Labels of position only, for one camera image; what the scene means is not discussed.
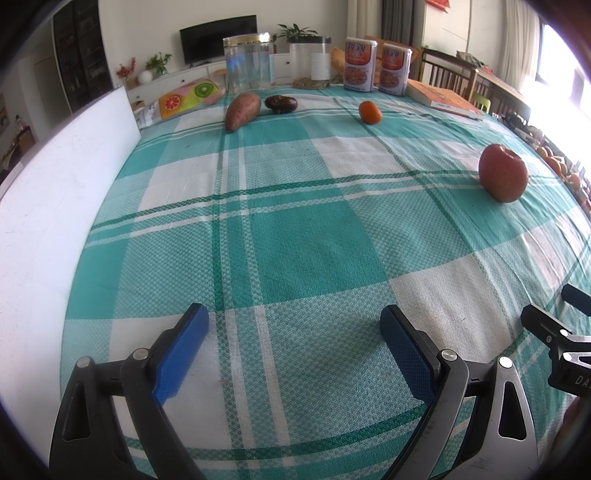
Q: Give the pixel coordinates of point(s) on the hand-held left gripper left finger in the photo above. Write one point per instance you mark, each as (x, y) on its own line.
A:
(182, 355)

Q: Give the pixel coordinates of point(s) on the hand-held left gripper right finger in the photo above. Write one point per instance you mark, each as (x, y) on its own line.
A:
(406, 355)

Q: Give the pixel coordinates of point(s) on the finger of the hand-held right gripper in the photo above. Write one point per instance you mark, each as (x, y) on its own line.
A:
(545, 323)
(578, 299)

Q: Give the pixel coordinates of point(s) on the red apple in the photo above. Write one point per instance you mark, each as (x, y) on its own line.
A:
(503, 171)

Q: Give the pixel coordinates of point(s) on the small tangerine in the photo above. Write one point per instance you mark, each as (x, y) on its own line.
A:
(370, 112)

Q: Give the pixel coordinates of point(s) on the small sweet potato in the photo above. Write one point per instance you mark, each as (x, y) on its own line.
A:
(242, 110)

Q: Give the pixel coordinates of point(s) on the person's right hand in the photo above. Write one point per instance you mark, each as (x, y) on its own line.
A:
(567, 429)

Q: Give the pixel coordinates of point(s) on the basket of oranges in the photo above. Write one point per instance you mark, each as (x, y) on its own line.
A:
(565, 168)

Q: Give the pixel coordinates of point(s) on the green plaid tablecloth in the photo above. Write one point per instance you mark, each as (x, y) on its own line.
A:
(300, 240)

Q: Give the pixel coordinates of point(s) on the white foam board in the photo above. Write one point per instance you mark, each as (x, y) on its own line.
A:
(55, 221)

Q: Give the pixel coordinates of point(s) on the green plastic chair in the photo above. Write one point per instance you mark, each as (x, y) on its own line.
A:
(480, 101)

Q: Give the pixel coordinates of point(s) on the window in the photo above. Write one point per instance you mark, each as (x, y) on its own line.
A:
(561, 69)

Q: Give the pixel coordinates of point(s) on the orange book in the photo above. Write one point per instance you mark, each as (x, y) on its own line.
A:
(443, 99)

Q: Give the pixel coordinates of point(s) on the wooden chair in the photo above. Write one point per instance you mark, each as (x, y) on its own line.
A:
(466, 74)

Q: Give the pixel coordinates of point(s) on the fruit print tissue pack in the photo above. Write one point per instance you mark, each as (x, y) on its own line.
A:
(187, 94)

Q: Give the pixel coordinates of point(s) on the white curtain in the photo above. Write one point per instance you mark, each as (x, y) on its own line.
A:
(513, 46)

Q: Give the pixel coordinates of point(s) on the white TV cabinet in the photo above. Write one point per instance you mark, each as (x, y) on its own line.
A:
(194, 76)

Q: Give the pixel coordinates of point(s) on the round white vase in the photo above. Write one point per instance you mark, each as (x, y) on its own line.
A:
(145, 76)

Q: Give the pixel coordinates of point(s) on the white red food can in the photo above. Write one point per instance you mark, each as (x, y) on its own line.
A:
(360, 64)
(395, 69)

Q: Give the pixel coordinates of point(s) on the red flower plant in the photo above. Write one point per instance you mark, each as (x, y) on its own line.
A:
(125, 73)

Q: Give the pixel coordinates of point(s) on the green plant in vase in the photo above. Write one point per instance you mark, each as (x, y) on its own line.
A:
(158, 63)

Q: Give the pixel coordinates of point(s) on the glass jar gold lid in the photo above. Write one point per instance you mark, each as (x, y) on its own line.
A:
(247, 62)

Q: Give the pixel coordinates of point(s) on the clear jar black lid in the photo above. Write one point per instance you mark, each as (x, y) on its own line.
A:
(310, 62)

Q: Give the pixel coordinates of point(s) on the orange lounge chair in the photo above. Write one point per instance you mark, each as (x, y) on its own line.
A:
(369, 46)

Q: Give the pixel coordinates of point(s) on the black television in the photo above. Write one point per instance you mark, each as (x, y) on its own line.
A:
(218, 39)

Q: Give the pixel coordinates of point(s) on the dark glass cabinet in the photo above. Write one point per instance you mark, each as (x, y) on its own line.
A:
(81, 50)

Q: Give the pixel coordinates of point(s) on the grey curtain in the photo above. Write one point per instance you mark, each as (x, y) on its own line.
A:
(398, 21)

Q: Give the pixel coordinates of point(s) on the large green potted plant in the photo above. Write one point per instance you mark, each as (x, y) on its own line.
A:
(295, 32)

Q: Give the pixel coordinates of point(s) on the red wall hanging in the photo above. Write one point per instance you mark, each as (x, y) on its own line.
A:
(438, 3)

